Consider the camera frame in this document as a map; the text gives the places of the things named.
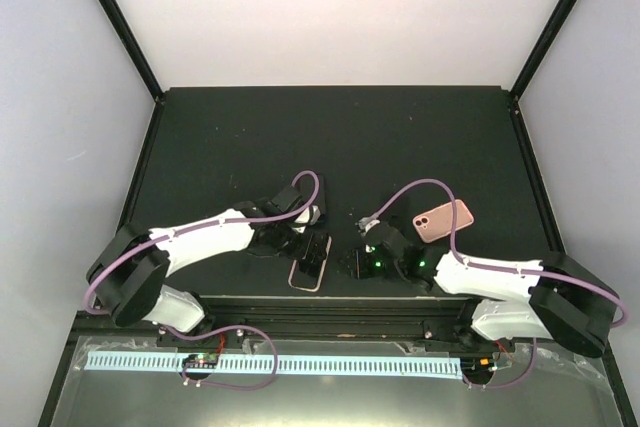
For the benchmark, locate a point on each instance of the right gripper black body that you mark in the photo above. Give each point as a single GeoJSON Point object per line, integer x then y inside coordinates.
{"type": "Point", "coordinates": [364, 270]}

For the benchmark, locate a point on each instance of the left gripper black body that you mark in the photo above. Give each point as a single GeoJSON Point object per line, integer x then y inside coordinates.
{"type": "Point", "coordinates": [284, 244]}

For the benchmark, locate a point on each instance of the pink phone case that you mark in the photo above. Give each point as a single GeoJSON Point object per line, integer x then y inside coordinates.
{"type": "Point", "coordinates": [440, 221]}

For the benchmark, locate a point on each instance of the black phone with dual camera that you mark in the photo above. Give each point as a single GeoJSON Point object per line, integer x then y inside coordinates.
{"type": "Point", "coordinates": [319, 206]}

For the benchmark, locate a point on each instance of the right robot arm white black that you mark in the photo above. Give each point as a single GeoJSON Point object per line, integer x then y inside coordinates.
{"type": "Point", "coordinates": [510, 287]}

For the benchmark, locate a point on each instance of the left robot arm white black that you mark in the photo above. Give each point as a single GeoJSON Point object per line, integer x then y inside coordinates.
{"type": "Point", "coordinates": [128, 280]}

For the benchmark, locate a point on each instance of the left circuit board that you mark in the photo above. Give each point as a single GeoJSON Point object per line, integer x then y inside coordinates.
{"type": "Point", "coordinates": [200, 361]}

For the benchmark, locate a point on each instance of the circuit board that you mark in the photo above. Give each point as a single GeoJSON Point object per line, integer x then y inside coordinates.
{"type": "Point", "coordinates": [200, 361]}
{"type": "Point", "coordinates": [477, 365]}

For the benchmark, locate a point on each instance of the right circuit board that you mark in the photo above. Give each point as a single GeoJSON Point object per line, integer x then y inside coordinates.
{"type": "Point", "coordinates": [477, 365]}

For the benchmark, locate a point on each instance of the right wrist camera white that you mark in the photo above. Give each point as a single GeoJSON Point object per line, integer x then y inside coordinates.
{"type": "Point", "coordinates": [366, 223]}

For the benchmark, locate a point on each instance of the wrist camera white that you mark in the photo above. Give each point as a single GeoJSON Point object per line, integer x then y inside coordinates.
{"type": "Point", "coordinates": [307, 218]}
{"type": "Point", "coordinates": [366, 223]}

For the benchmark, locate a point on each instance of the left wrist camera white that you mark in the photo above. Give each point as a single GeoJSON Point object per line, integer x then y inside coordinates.
{"type": "Point", "coordinates": [307, 218]}

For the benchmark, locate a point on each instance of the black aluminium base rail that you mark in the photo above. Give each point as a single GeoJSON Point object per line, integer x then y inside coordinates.
{"type": "Point", "coordinates": [441, 324]}

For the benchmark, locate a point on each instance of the white slotted cable duct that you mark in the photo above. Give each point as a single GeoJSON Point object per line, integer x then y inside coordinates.
{"type": "Point", "coordinates": [323, 365]}

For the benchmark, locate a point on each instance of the black frame post left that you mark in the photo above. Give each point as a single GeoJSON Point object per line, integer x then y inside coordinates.
{"type": "Point", "coordinates": [119, 23]}

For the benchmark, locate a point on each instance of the black frame post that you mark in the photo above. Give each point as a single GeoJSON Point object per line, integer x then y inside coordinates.
{"type": "Point", "coordinates": [545, 40]}
{"type": "Point", "coordinates": [119, 23]}

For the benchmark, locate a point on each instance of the black frame post right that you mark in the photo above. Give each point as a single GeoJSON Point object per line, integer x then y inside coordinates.
{"type": "Point", "coordinates": [545, 40]}

